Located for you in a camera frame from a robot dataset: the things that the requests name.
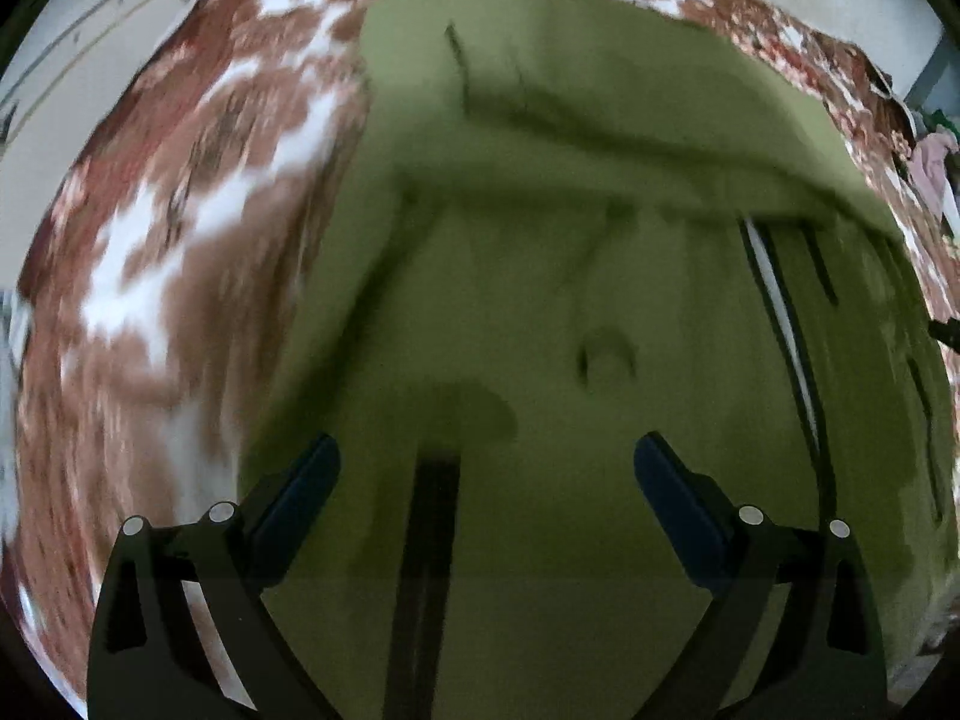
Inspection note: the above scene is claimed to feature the white bed headboard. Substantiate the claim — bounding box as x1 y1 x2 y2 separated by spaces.
2 0 194 286

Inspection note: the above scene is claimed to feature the olive green jacket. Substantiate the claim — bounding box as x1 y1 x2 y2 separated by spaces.
241 0 958 718

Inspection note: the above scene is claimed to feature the pink cloth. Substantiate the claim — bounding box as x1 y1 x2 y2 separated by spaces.
908 127 958 236

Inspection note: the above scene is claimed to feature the floral red brown blanket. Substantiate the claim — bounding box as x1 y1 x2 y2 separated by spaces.
2 0 958 718

